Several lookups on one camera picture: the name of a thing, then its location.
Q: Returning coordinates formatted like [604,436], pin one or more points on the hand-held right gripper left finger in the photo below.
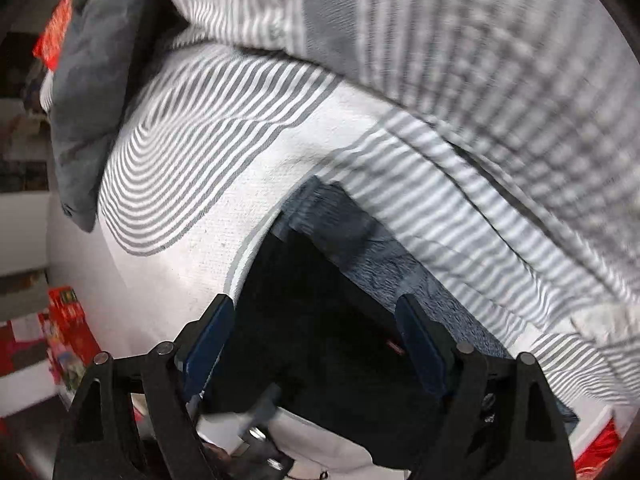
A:
[210,345]

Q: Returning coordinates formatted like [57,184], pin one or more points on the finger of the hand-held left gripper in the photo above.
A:
[261,410]

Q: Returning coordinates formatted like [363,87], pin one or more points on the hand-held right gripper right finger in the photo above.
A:
[421,350]

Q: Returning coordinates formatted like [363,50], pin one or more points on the black pants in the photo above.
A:
[325,360]

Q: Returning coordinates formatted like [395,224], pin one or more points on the blue floral cloth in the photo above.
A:
[370,255]

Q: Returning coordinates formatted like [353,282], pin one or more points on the red printed box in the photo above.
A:
[70,335]

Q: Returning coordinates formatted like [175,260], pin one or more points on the white grey striped bed sheet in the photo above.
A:
[150,185]

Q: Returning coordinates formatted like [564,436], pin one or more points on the red embroidered pillow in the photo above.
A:
[600,452]

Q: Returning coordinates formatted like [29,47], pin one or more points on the grey jacket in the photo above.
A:
[90,110]

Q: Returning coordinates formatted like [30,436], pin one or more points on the grey striped quilt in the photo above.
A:
[450,60]

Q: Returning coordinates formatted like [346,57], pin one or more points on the red cloth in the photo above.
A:
[55,35]

